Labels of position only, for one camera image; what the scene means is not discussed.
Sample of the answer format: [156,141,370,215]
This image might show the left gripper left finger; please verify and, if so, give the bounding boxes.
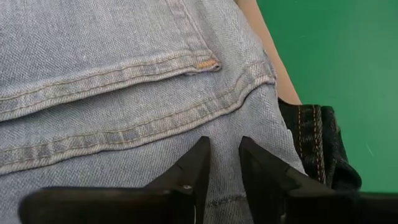
[18,136,211,224]

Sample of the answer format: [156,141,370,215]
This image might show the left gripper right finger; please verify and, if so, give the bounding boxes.
[238,136,398,224]

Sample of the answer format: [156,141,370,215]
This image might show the dark blue jeans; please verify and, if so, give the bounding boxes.
[277,98,363,191]

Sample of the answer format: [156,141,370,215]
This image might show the light blue garment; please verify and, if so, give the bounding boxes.
[0,0,307,224]

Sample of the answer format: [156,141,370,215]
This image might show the green table mat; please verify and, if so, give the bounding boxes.
[256,0,398,194]

